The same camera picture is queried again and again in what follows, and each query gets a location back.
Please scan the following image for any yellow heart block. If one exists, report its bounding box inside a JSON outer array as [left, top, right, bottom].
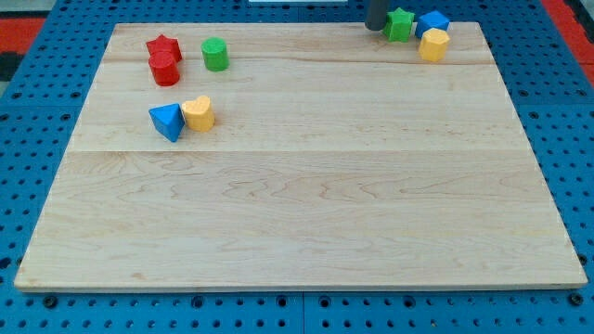
[[181, 96, 214, 133]]

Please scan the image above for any green star block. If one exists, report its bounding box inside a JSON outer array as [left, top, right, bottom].
[[382, 7, 415, 43]]

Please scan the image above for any green cylinder block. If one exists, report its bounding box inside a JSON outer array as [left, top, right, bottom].
[[200, 37, 229, 71]]

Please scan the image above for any red star block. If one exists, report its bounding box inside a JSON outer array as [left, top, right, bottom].
[[146, 34, 183, 62]]

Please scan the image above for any red cylinder block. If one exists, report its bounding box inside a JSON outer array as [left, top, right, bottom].
[[148, 52, 180, 86]]

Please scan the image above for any grey cylindrical pointer tool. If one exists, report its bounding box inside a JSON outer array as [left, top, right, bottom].
[[365, 0, 390, 32]]

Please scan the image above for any light wooden board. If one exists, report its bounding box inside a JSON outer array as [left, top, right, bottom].
[[14, 22, 587, 293]]

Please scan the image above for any blue cube block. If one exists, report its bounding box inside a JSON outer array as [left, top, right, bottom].
[[415, 10, 450, 38]]

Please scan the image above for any blue triangle block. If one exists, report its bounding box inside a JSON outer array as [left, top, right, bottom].
[[148, 103, 185, 142]]

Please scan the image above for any yellow hexagon block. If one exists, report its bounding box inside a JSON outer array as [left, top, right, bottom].
[[419, 28, 450, 62]]

